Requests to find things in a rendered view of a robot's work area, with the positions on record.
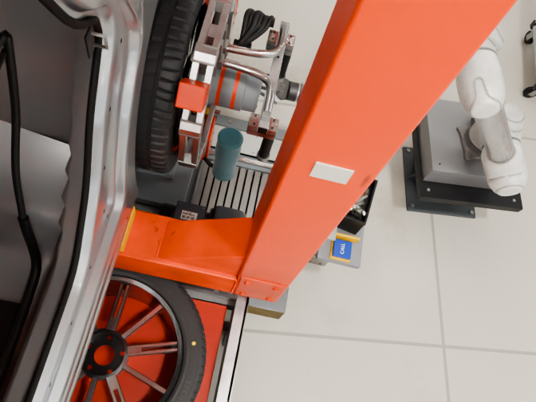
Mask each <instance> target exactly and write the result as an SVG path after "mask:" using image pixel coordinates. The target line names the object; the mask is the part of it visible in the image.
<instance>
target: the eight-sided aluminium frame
mask: <svg viewBox="0 0 536 402"><path fill-rule="evenodd" d="M236 6H237V0H209V3H208V8H207V12H206V16H205V18H204V21H203V26H202V29H201V31H200V35H199V39H198V41H197V42H196V43H195V49H194V53H193V57H192V60H191V62H192V66H191V73H190V77H189V79H192V80H196V81H197V78H198V74H199V67H204V68H207V71H206V75H205V79H204V82H205V83H208V84H210V89H211V82H212V78H213V74H214V70H215V67H216V64H217V60H218V56H219V48H220V45H221V41H222V39H223V34H224V30H225V27H226V25H228V28H227V38H226V39H228V40H229V41H228V44H230V43H231V31H232V26H233V21H234V15H235V10H236ZM214 14H215V25H218V28H217V30H216V34H215V39H214V41H213V45H212V46H211V45H206V41H207V35H208V32H209V29H210V26H211V23H212V20H213V17H214ZM216 107H217V106H216V105H213V104H207V106H206V107H205V109H204V110H203V111H202V112H201V113H199V112H197V113H196V116H192V115H190V114H191V111H190V110H186V109H184V110H183V114H182V116H181V118H180V122H179V133H178V134H179V156H178V159H177V161H178V165H180V166H184V167H188V168H194V169H196V168H197V167H198V166H199V161H200V160H201V157H202V155H203V154H204V152H205V149H206V146H207V137H208V134H209V131H210V128H211V122H212V120H213V116H214V113H215V110H216ZM206 108H209V109H210V110H209V113H208V116H207V121H206V124H205V128H204V130H203V125H204V120H205V119H204V116H205V112H206ZM202 133H203V136H202V137H201V135H202ZM187 137H189V139H188V141H187Z"/></svg>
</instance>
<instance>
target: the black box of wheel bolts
mask: <svg viewBox="0 0 536 402"><path fill-rule="evenodd" d="M377 183H378V180H376V179H375V180H373V182H372V183H371V184H370V185H369V187H368V188H367V189H366V191H365V192H364V193H363V195H362V196H361V197H360V198H359V199H358V200H357V202H356V203H355V204H354V205H353V207H352V208H351V209H350V211H349V212H348V213H347V215H346V216H345V217H344V218H343V219H342V220H341V222H340V223H339V224H338V225H337V228H339V229H342V230H343V231H348V232H349V233H352V234H354V235H356V234H357V232H358V231H359V230H360V229H361V228H362V227H363V226H365V225H366V223H367V219H368V216H369V211H370V208H371V205H372V200H373V196H374V194H375V190H376V186H377Z"/></svg>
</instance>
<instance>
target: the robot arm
mask: <svg viewBox="0 0 536 402"><path fill-rule="evenodd" d="M504 41H505V38H504V36H503V33H502V31H501V30H500V28H499V25H497V27H496V28H495V29H494V31H493V32H492V33H491V35H490V36H489V37H488V38H487V40H486V41H485V42H484V43H483V44H482V45H481V47H480V48H479V49H478V51H477V52H476V53H475V55H474V56H473V57H472V58H471V59H470V60H469V62H468V63H467V64H466V65H465V67H464V68H463V69H462V71H461V72H460V73H459V75H458V76H457V77H456V78H455V83H456V88H457V92H458V95H459V101H460V104H461V106H462V107H463V109H464V111H465V112H466V113H467V114H468V115H469V116H471V126H470V127H466V126H462V125H459V126H458V127H457V128H456V130H457V132H458V133H459V138H460V141H461V144H462V148H463V158H464V159H465V160H466V161H471V160H482V164H483V170H484V173H485V176H486V180H487V184H488V186H489V187H490V188H491V190H492V191H493V192H494V193H496V194H498V195H501V196H509V195H516V194H518V193H519V192H521V191H522V190H523V189H524V188H525V186H526V183H527V180H528V170H527V165H526V157H525V154H524V151H523V148H522V144H521V140H522V128H523V127H524V125H525V115H524V112H523V111H522V109H521V108H520V107H519V106H518V105H516V104H514V103H510V102H507V103H504V101H505V98H506V86H505V81H504V76H503V71H502V68H501V65H500V63H499V60H498V56H497V51H499V50H500V49H501V48H502V47H503V45H504ZM304 84H305V83H303V82H302V83H301V84H299V83H297V82H294V81H289V80H288V79H287V78H285V80H284V81H283V82H278V85H277V89H276V93H275V95H276V96H277V97H278V98H276V97H275V98H274V104H277V103H278V102H279V101H280V100H281V101H282V100H287V101H293V102H295V101H296V104H297V103H298V99H299V97H300V95H301V93H302V89H303V87H304Z"/></svg>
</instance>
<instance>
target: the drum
mask: <svg viewBox="0 0 536 402"><path fill-rule="evenodd" d="M199 72H200V67H199ZM204 79H205V75H202V74H200V73H199V74H198V78H197V81H202V82H204ZM262 83H263V82H262V81H260V80H259V79H258V78H256V77H252V76H251V75H248V74H245V73H242V72H239V71H236V70H233V69H229V68H226V67H222V70H219V69H217V71H216V74H215V77H213V78H212V82H211V89H210V93H209V97H208V101H207V103H208V104H213V105H216V106H220V107H224V108H229V109H232V110H236V111H241V110H243V111H247V112H252V113H254V112H255V110H256V108H257V107H258V105H257V103H258V98H259V94H261V87H262Z"/></svg>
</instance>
